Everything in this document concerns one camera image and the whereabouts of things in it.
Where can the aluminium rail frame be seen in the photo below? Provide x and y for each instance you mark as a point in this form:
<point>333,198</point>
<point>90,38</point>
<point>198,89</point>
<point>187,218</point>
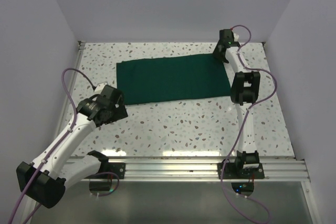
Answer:
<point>171,150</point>

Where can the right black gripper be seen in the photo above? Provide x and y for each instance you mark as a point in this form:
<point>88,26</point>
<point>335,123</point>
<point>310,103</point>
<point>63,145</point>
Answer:
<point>216,52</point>

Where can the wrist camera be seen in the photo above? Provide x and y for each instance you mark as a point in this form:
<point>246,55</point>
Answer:
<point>98,89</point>
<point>236,36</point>

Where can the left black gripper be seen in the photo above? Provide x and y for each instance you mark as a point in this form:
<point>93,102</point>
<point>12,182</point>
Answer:
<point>119,113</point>

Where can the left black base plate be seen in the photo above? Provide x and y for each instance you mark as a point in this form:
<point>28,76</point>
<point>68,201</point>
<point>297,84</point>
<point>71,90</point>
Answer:
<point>117,168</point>

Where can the green surgical cloth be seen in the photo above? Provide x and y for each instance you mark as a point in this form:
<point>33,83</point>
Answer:
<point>168,79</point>

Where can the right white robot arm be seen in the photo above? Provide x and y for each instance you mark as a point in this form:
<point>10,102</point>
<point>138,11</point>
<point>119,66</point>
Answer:
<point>243,93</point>

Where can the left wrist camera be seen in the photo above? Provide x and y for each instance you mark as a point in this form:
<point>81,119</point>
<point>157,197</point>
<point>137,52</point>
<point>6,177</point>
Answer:
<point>98,89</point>

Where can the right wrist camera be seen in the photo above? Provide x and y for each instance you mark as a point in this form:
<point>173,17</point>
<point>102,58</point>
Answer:
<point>236,36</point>

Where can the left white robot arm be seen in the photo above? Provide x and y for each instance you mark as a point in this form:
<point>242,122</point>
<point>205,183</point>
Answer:
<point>46,179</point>

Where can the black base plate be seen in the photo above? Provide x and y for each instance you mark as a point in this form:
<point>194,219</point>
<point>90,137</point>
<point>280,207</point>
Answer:
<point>117,168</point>
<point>232,172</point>

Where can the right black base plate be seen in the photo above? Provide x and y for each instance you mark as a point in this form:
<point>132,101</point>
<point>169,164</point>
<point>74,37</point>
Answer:
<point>232,172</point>

